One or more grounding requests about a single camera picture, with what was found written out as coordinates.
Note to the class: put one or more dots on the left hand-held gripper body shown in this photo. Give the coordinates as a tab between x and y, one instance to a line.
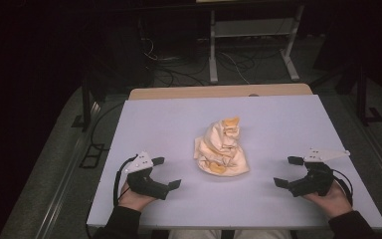
147	186

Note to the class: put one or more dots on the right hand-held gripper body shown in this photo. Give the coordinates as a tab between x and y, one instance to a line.
316	181

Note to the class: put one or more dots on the cream pants with orange print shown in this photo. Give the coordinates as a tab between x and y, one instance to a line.
220	149

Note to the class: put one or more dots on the person's left hand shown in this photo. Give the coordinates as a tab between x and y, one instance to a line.
134	200

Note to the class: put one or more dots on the person's right hand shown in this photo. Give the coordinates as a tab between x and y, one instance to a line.
331	202

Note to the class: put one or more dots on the round table grommet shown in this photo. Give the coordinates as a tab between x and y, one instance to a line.
253	95

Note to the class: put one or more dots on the black metal stand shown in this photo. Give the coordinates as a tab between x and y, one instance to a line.
86	106
361	96

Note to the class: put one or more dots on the white metal stand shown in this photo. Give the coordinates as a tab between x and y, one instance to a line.
213	49

